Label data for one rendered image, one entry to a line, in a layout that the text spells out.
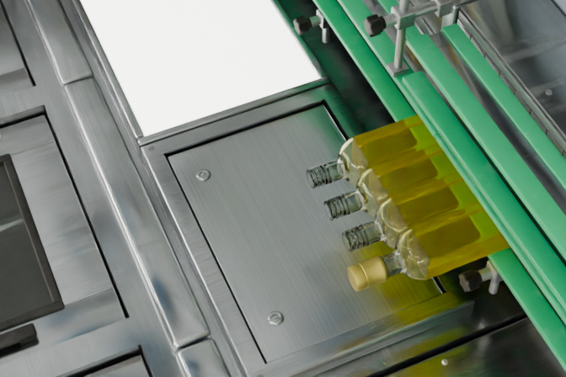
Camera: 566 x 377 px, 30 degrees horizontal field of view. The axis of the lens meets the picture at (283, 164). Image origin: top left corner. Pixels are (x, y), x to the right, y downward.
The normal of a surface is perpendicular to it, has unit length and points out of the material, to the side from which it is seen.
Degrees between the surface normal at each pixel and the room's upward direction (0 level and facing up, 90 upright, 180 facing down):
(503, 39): 90
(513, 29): 90
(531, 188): 90
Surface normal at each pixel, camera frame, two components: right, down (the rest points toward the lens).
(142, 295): -0.01, -0.63
